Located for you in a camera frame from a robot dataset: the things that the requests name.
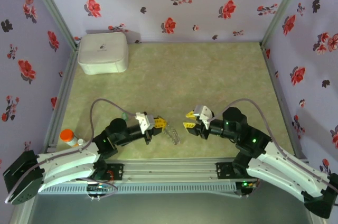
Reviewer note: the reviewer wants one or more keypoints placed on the green headed key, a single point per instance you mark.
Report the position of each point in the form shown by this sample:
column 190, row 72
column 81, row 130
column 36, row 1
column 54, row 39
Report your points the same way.
column 124, row 115

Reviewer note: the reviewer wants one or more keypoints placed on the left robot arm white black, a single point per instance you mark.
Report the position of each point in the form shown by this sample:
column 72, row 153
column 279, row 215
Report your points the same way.
column 66, row 163

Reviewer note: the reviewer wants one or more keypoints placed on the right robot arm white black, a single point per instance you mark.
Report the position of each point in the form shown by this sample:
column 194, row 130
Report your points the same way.
column 285, row 171

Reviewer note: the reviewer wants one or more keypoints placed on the orange capped bottle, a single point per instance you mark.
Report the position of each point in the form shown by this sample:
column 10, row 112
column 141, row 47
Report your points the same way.
column 67, row 136

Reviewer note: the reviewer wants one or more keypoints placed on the left controller circuit board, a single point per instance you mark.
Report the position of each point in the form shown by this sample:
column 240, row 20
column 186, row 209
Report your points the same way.
column 99, row 187

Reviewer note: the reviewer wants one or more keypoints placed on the controller circuit board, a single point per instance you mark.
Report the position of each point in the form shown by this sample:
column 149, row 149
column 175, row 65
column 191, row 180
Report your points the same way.
column 245, row 185
column 99, row 187

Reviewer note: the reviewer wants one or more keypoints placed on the right controller circuit board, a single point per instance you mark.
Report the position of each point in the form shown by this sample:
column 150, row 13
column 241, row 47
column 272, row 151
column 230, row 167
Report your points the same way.
column 245, row 185

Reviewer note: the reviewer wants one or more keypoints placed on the white plastic box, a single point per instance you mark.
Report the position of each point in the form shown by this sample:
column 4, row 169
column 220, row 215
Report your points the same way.
column 103, row 52

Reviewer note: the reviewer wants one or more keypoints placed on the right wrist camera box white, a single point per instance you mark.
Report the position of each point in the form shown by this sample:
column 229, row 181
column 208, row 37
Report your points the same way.
column 203, row 113

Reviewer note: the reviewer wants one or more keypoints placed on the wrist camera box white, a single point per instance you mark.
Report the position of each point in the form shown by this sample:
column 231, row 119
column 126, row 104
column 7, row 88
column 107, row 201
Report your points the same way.
column 145, row 122
column 203, row 113

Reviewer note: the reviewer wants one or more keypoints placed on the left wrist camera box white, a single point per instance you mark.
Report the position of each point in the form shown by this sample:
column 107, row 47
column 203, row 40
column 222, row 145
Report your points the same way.
column 145, row 122

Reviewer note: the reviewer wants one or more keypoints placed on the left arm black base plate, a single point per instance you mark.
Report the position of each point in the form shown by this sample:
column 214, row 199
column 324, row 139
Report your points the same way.
column 116, row 172

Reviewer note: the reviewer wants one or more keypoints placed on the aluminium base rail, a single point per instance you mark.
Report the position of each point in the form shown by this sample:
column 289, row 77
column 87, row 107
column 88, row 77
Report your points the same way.
column 169, row 168

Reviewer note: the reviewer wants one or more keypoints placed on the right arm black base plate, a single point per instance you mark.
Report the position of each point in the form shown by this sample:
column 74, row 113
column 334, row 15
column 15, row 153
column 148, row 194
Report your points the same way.
column 224, row 169

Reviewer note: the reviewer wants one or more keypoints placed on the right aluminium side rail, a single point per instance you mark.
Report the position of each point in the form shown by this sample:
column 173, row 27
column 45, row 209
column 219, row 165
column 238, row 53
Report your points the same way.
column 274, row 81

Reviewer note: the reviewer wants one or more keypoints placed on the aluminium side rail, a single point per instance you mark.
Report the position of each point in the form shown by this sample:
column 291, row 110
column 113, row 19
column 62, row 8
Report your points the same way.
column 67, row 76
column 274, row 81

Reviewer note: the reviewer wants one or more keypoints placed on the left aluminium side rail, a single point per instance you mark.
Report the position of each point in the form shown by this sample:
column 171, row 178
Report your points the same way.
column 67, row 76

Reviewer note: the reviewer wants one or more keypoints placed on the right aluminium corner post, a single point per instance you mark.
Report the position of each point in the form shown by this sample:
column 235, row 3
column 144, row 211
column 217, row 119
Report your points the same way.
column 282, row 7

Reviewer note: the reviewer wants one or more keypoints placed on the aluminium corner post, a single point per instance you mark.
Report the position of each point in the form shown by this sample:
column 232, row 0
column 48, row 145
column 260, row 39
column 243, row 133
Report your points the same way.
column 52, row 7
column 282, row 7

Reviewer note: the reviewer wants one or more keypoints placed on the left aluminium corner post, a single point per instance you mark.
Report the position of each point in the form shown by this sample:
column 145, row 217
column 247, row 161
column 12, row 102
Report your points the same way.
column 52, row 7

